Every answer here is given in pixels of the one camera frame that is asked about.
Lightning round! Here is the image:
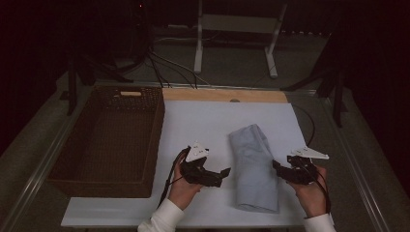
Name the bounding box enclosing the white floor cable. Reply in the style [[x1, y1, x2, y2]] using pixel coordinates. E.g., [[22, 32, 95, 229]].
[[154, 34, 202, 44]]

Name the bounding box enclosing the person's right hand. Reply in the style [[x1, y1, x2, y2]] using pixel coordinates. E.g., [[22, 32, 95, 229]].
[[287, 164, 329, 219]]

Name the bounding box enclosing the white board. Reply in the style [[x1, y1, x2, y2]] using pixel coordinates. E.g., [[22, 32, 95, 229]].
[[61, 100, 335, 228]]

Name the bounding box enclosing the right hand-held gripper cable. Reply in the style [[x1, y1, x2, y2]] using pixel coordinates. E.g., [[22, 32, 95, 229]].
[[299, 159, 333, 215]]

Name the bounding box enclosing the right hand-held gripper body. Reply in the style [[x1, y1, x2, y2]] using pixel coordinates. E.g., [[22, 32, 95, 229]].
[[279, 146, 330, 186]]

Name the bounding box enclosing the person's left hand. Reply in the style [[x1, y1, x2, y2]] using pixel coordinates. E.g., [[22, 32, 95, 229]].
[[167, 158, 204, 211]]

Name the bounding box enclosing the brown wicker basket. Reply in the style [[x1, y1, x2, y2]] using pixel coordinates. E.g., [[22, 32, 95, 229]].
[[47, 85, 166, 199]]

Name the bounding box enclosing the metal frame rail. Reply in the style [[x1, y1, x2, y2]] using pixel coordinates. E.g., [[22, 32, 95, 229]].
[[96, 80, 318, 95], [0, 84, 98, 232], [320, 93, 393, 232]]

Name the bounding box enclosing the black floor cable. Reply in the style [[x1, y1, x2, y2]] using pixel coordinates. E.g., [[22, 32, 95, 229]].
[[147, 52, 172, 89], [150, 51, 199, 90]]

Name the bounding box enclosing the black tripod stand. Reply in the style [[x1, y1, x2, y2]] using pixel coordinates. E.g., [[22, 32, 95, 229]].
[[59, 47, 134, 117], [279, 32, 349, 129]]

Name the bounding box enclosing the white power strip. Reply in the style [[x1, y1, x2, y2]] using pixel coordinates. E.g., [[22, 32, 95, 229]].
[[167, 23, 191, 31]]

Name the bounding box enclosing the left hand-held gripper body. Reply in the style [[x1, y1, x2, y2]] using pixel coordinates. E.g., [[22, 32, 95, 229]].
[[179, 140, 224, 189]]

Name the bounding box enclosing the white metal stand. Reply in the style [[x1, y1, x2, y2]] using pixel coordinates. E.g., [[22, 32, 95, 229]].
[[193, 0, 288, 79]]

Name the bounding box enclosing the thin black cable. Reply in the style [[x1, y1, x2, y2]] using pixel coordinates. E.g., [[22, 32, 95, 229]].
[[291, 102, 316, 149]]

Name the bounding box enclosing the light blue knit garment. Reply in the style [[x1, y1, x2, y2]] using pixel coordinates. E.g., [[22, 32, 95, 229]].
[[228, 123, 280, 214]]

